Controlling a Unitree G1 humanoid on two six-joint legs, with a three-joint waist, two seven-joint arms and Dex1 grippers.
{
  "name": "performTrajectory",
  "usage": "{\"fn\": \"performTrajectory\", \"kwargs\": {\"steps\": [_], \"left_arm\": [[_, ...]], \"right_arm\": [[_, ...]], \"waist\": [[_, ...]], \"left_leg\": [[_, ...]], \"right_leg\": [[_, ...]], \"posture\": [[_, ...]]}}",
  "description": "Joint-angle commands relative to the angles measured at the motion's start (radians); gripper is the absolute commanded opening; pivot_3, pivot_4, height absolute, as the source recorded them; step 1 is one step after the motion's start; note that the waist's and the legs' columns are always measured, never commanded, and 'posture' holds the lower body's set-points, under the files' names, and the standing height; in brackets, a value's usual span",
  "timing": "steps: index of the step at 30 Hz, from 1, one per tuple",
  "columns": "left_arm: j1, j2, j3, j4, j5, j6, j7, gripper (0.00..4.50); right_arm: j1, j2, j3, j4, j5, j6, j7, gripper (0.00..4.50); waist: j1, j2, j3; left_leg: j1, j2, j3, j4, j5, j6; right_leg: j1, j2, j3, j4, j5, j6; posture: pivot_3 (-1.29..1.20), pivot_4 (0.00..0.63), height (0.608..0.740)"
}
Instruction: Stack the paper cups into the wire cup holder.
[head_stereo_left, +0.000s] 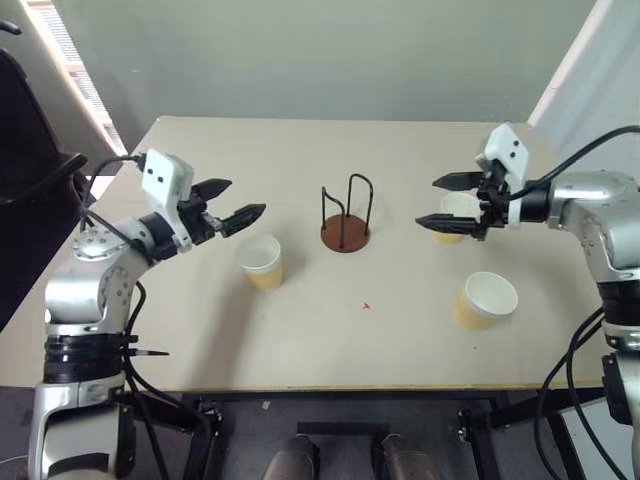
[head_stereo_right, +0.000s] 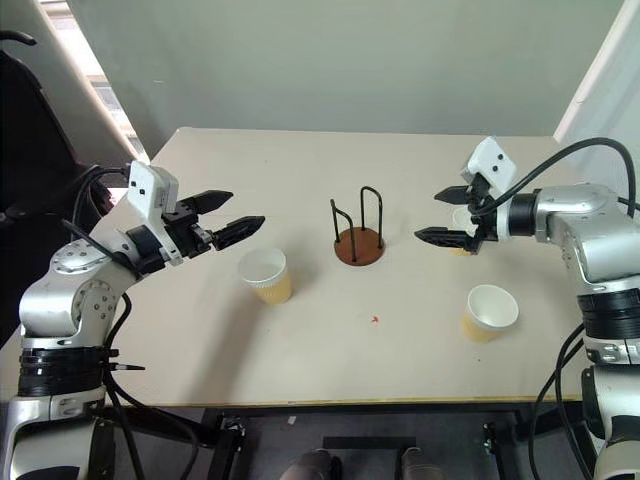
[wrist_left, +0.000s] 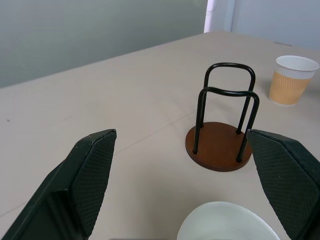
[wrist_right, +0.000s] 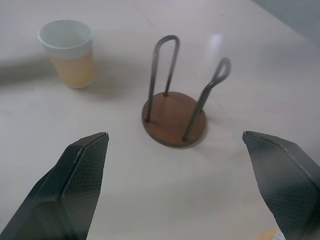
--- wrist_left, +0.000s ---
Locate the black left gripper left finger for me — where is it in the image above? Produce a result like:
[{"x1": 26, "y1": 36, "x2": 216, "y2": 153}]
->
[{"x1": 0, "y1": 128, "x2": 118, "y2": 240}]

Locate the wooden base wire rack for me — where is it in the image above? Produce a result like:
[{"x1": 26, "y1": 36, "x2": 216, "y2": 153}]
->
[{"x1": 185, "y1": 62, "x2": 260, "y2": 173}]

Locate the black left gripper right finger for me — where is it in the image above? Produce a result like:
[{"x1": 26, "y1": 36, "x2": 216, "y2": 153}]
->
[{"x1": 246, "y1": 128, "x2": 320, "y2": 240}]

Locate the white plate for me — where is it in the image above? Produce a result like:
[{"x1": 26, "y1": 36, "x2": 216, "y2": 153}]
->
[{"x1": 176, "y1": 201, "x2": 280, "y2": 240}]

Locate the orange striped paper cup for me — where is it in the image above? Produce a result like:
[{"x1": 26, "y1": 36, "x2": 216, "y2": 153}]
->
[{"x1": 268, "y1": 55, "x2": 320, "y2": 108}]

